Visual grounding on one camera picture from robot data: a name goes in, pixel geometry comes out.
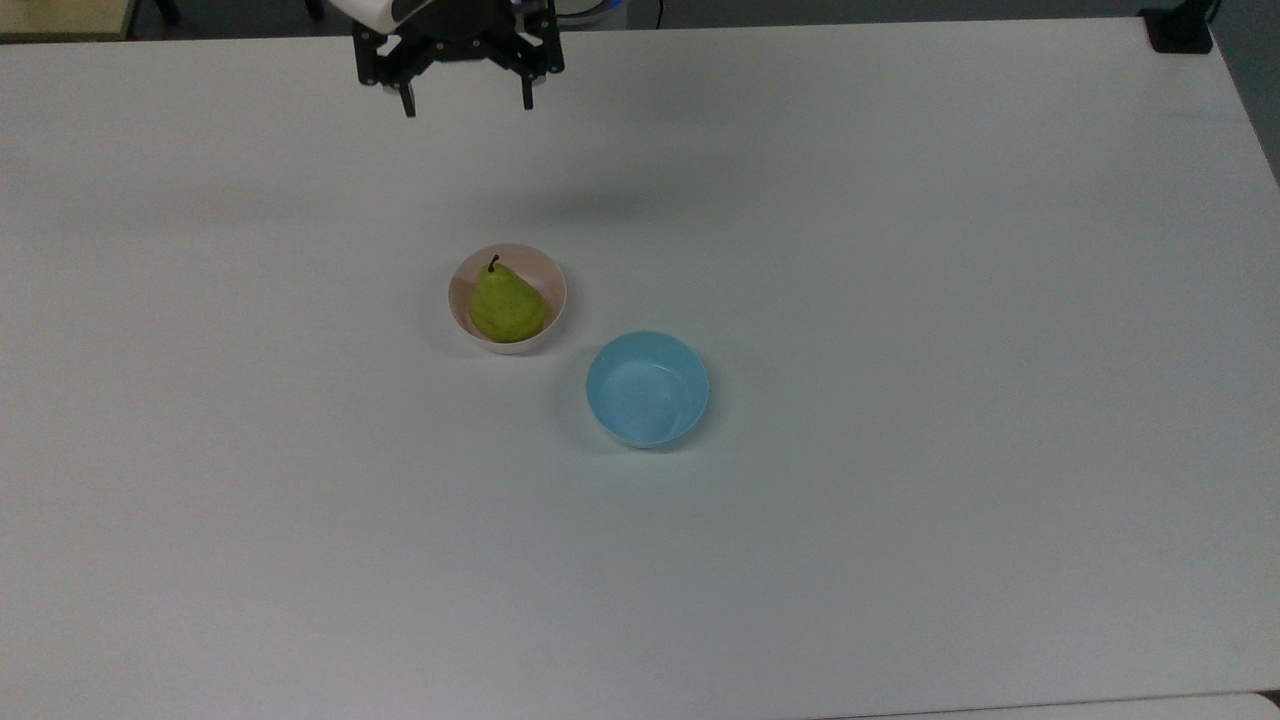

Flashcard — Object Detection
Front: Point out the pink plastic bowl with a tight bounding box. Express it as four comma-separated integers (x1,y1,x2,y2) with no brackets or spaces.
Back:
448,243,569,356

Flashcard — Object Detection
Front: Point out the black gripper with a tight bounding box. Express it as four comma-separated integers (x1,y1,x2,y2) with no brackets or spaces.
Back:
352,0,566,119

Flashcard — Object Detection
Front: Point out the beige furniture top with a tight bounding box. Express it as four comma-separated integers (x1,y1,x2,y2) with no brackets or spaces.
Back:
0,0,138,42

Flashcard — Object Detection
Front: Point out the blue plastic bowl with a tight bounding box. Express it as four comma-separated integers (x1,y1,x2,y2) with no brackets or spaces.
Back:
586,331,711,450

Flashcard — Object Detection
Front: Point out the black clamped camera pole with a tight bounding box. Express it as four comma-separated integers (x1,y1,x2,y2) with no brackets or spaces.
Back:
1139,0,1223,54

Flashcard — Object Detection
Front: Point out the green pear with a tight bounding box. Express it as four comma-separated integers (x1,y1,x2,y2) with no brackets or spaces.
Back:
469,254,549,344

